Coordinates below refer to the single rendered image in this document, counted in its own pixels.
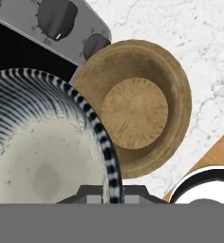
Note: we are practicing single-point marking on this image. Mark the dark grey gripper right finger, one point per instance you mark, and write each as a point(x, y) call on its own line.
point(136, 192)

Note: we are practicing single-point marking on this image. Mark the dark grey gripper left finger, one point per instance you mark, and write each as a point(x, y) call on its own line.
point(85, 193)

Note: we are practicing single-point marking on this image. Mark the white bowl with black stripes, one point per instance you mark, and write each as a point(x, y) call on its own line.
point(44, 152)

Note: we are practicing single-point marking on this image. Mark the brown wooden bowl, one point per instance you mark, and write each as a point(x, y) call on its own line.
point(134, 114)

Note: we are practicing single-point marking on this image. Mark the white round dish, black rim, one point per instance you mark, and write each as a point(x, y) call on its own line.
point(212, 190)

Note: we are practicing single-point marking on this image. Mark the light wooden cutting board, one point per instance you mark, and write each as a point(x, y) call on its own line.
point(220, 152)

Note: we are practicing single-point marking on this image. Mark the small dark grey oven knob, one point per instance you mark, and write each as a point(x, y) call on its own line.
point(95, 46)

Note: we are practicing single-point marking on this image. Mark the large dark grey oven knob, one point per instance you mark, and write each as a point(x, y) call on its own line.
point(57, 15)

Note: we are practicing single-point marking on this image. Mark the grey toaster oven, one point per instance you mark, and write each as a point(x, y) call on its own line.
point(19, 19)

